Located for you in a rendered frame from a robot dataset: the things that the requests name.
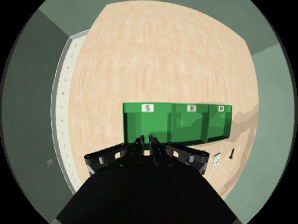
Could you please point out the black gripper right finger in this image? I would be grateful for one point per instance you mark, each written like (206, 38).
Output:
(190, 156)

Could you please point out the white domino tile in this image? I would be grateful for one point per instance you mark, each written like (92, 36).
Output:
(216, 159)

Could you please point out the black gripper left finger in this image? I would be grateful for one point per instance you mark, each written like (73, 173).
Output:
(101, 158)

